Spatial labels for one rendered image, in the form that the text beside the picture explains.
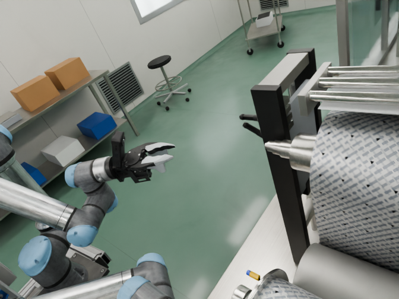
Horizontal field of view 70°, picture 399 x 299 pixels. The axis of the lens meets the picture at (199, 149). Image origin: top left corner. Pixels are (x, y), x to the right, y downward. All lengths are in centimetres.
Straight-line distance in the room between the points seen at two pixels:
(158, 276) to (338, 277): 44
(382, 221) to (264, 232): 55
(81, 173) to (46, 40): 312
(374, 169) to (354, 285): 17
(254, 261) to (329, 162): 54
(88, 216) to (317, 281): 66
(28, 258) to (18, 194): 29
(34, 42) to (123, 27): 121
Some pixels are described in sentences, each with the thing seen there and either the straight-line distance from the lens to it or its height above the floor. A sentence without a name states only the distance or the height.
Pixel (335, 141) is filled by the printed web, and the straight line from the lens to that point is 43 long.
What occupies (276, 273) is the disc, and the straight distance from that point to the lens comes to 42.
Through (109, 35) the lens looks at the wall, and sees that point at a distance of 434.
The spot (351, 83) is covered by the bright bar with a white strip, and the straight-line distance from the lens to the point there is 45.
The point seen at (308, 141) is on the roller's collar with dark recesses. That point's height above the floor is 137.
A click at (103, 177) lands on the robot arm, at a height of 121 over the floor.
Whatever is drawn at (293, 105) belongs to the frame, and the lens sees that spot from 57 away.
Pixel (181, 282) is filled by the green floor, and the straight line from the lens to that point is 207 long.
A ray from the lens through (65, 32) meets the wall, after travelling 407.
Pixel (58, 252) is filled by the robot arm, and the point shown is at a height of 99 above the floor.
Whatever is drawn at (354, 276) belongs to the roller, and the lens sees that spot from 49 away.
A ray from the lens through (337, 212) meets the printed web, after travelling 47.
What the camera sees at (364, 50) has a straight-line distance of 121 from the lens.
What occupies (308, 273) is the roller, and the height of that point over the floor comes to 123.
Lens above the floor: 166
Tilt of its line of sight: 34 degrees down
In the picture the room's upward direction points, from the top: 23 degrees counter-clockwise
